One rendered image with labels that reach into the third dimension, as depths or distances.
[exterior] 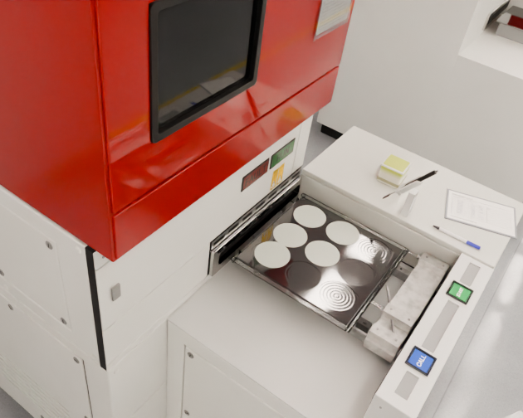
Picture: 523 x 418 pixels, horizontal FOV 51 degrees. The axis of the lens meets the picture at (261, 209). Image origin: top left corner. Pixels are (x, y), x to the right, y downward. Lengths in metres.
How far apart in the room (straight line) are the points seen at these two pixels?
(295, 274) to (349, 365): 0.27
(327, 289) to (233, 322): 0.26
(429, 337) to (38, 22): 1.05
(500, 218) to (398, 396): 0.74
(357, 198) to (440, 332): 0.49
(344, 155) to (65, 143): 1.09
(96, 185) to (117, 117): 0.14
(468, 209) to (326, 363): 0.67
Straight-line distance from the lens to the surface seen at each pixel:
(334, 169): 1.75
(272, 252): 1.52
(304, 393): 1.37
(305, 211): 1.67
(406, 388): 1.29
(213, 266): 1.49
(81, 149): 0.91
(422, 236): 1.64
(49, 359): 1.64
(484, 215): 1.78
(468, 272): 1.58
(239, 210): 1.47
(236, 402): 1.50
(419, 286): 1.59
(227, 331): 1.44
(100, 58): 0.79
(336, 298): 1.46
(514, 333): 2.89
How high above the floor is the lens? 1.99
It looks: 41 degrees down
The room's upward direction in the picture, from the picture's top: 9 degrees clockwise
